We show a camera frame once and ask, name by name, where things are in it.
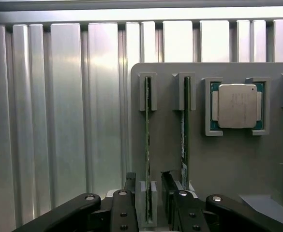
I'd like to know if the CPU clean metal lid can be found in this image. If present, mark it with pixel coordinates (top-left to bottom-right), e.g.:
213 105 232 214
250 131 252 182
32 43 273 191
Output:
210 83 263 129

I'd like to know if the grey parts rack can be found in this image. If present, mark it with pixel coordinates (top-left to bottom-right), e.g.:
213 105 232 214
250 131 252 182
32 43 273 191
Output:
130 62 283 232

